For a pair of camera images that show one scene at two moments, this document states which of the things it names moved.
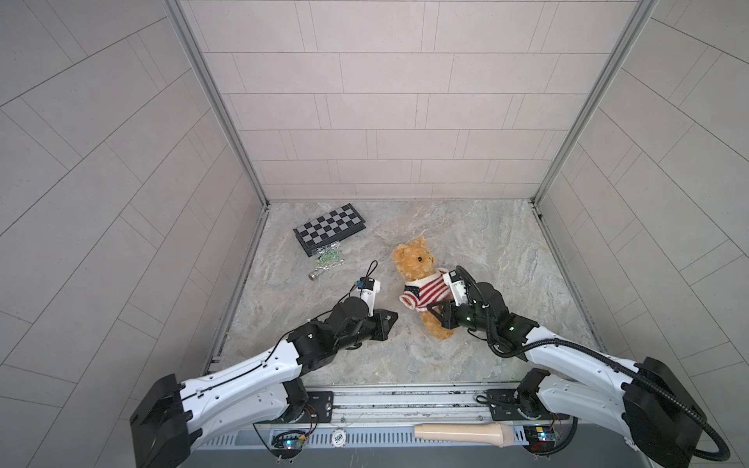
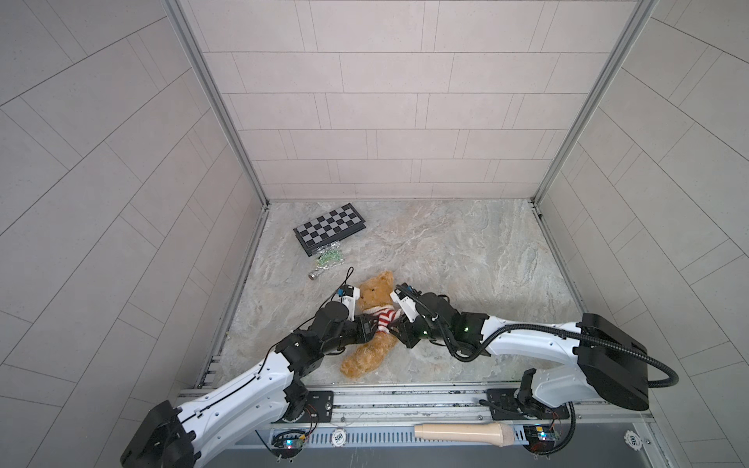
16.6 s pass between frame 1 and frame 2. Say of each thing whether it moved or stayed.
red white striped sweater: moved
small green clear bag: stayed
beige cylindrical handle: stayed
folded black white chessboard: stayed
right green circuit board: stayed
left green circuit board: stayed
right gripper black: moved
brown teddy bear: moved
